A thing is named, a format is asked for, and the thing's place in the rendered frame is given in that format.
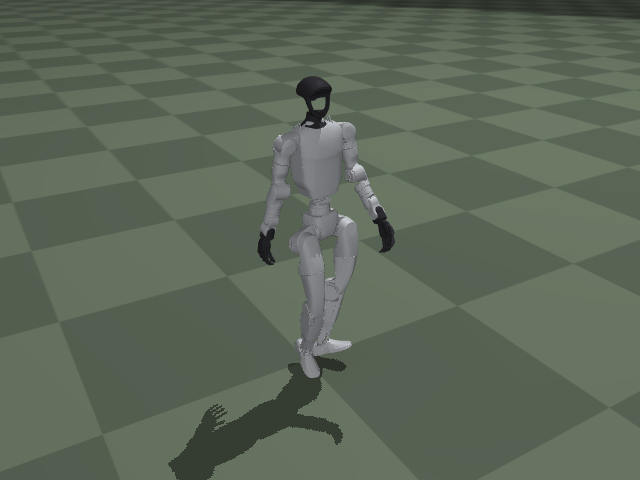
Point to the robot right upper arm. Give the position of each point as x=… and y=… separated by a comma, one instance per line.
x=284, y=146

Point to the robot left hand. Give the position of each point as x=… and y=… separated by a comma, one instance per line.
x=385, y=230

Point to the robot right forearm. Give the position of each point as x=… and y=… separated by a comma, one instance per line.
x=272, y=212

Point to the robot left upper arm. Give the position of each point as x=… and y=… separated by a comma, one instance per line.
x=354, y=172

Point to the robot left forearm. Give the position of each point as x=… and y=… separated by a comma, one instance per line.
x=368, y=197

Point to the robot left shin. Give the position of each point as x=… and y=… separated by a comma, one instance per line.
x=332, y=311

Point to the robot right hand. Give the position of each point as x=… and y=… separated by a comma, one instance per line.
x=264, y=246

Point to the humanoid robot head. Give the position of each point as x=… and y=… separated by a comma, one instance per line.
x=311, y=88

